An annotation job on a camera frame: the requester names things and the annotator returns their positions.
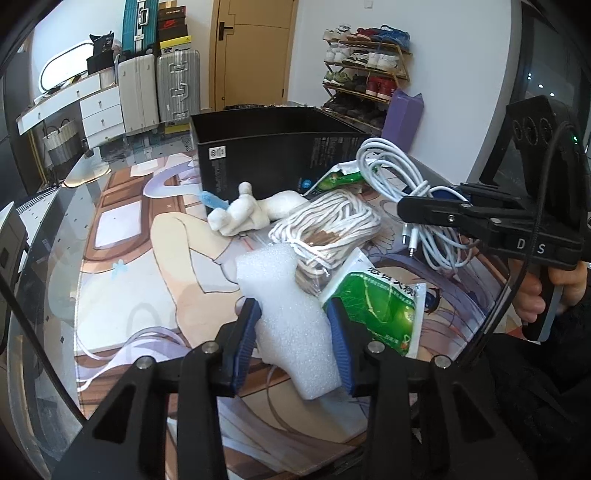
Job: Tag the person's right hand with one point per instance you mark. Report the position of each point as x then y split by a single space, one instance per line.
528 302

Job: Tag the black cardboard box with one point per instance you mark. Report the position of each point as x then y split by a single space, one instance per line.
274 148

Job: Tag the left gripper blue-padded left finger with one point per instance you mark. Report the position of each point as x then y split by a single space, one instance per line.
126 435

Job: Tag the black bag on dresser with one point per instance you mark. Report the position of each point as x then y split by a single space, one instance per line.
102 55

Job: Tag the anime print desk mat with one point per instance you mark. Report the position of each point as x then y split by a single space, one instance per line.
155 280

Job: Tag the white plush toy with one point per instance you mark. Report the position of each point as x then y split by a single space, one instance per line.
246 212

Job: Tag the wooden door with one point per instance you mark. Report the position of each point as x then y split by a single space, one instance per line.
251 45

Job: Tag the white foam block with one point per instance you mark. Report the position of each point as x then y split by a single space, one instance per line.
293 332

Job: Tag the green white packet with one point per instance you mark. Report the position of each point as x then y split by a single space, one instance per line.
390 309
341 175

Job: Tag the stacked shoe boxes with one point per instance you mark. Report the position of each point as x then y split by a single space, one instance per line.
172 30

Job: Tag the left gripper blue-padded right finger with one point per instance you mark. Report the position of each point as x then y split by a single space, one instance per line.
427 420

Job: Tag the purple bag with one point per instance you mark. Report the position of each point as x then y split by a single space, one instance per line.
403 119

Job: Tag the woven laundry basket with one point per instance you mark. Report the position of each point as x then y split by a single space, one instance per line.
63 144

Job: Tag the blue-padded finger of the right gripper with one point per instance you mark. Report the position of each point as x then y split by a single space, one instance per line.
465 218
488 196

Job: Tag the oval mirror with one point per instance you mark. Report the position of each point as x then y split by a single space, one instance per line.
65 65

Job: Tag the teal suitcase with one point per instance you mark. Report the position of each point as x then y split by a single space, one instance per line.
139 29

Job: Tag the wooden shoe rack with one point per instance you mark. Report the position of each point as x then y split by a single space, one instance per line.
364 69

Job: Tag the white dresser desk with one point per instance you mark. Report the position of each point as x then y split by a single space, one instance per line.
92 102

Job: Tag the white suitcase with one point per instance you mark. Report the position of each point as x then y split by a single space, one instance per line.
138 96

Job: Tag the silver suitcase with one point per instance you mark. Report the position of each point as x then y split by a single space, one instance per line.
178 87

